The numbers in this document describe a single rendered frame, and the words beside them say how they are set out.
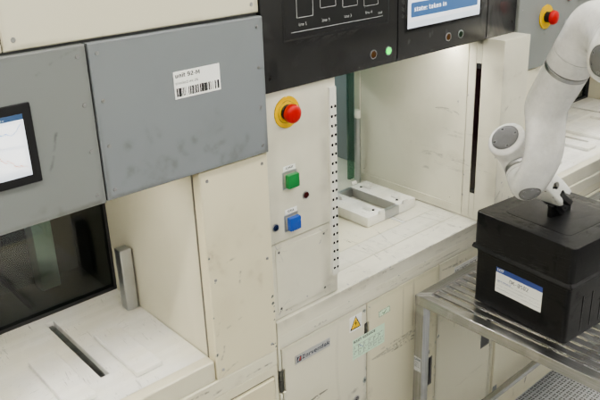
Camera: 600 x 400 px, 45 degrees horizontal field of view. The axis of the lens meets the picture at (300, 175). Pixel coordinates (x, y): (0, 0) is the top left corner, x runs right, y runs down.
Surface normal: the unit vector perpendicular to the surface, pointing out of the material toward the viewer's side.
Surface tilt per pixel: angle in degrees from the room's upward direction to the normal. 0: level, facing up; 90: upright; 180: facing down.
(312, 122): 90
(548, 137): 73
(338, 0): 90
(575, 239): 0
